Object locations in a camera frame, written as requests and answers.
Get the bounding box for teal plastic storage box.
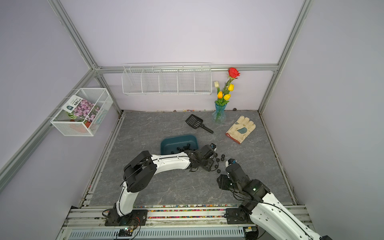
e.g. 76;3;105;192
161;135;199;155

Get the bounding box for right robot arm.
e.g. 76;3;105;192
217;162;331;240

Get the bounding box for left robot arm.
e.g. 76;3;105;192
103;143;217;227

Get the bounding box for black plastic scoop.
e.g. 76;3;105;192
186;114;214;134

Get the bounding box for cream work glove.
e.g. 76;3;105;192
226;116;256;144

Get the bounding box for red and yellow flowers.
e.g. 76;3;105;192
214;68;241;107

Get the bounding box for pink flower packet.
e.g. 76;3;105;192
61;95;101;123

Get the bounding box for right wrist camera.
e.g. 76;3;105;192
225;159;236;168

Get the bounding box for white wire wall shelf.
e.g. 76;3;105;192
122;63;213;95

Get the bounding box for white wire basket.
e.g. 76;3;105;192
51;88;113;137

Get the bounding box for metal base rail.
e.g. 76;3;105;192
57;205;314;240

